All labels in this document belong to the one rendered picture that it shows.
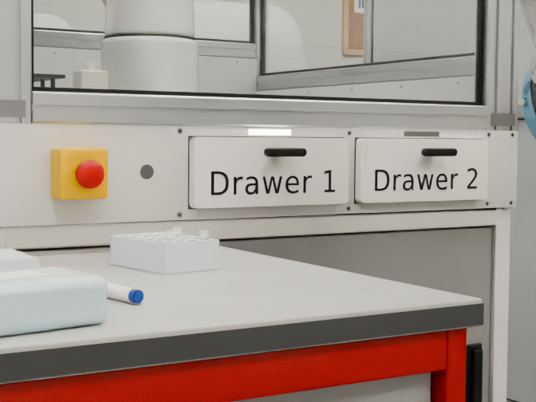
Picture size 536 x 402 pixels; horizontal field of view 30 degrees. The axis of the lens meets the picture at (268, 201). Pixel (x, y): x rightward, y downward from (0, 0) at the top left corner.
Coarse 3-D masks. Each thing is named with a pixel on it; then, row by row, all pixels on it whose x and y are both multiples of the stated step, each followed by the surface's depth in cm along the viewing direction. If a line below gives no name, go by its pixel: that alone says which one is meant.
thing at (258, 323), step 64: (64, 256) 139; (256, 256) 141; (128, 320) 91; (192, 320) 91; (256, 320) 92; (320, 320) 95; (384, 320) 99; (448, 320) 103; (0, 384) 80; (64, 384) 83; (128, 384) 86; (192, 384) 89; (256, 384) 93; (320, 384) 96; (384, 384) 103; (448, 384) 105
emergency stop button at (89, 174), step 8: (88, 160) 138; (80, 168) 137; (88, 168) 137; (96, 168) 138; (80, 176) 137; (88, 176) 137; (96, 176) 138; (80, 184) 138; (88, 184) 138; (96, 184) 138
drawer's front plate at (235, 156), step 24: (192, 144) 152; (216, 144) 154; (240, 144) 156; (264, 144) 158; (288, 144) 161; (312, 144) 163; (336, 144) 165; (192, 168) 152; (216, 168) 154; (240, 168) 156; (264, 168) 158; (288, 168) 161; (312, 168) 163; (336, 168) 166; (192, 192) 153; (240, 192) 156; (264, 192) 159; (288, 192) 161; (312, 192) 163; (336, 192) 166
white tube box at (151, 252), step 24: (120, 240) 129; (144, 240) 125; (168, 240) 125; (192, 240) 126; (216, 240) 127; (120, 264) 129; (144, 264) 125; (168, 264) 122; (192, 264) 124; (216, 264) 127
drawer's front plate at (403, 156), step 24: (360, 144) 168; (384, 144) 171; (408, 144) 173; (432, 144) 176; (456, 144) 179; (480, 144) 182; (360, 168) 169; (384, 168) 171; (408, 168) 174; (432, 168) 176; (456, 168) 179; (480, 168) 182; (360, 192) 169; (384, 192) 171; (408, 192) 174; (432, 192) 177; (456, 192) 180; (480, 192) 183
